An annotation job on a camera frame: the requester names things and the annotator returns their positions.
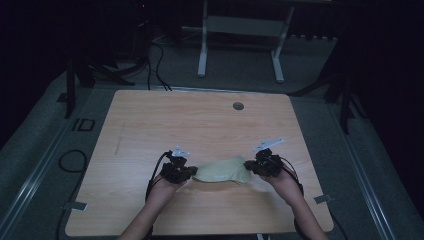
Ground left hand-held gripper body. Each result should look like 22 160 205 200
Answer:
159 145 194 185

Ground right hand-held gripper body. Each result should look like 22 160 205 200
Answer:
252 137 286 179

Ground pale green cloth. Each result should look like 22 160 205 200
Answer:
193 155 253 185

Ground person's left hand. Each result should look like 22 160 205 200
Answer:
147 175 188 206

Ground person's right hand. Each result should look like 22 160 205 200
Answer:
261 167 303 205

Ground grey tape strip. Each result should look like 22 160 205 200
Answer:
313 194 334 205
62 201 89 212

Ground black metal stand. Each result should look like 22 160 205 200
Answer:
289 56 368 135
64 0 149 120

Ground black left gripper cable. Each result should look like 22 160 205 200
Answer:
144 150 173 203

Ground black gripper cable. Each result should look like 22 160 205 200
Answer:
144 150 173 203
279 155 305 196

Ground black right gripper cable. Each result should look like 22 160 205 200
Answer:
279 155 305 196

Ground aluminium floor rail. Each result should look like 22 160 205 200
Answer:
328 103 401 240
0 123 73 231

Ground long black floor cable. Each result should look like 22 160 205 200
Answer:
145 39 173 92

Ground looped black floor cable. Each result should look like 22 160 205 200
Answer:
57 149 89 174

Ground white metal desk frame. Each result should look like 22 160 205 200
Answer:
196 0 296 84

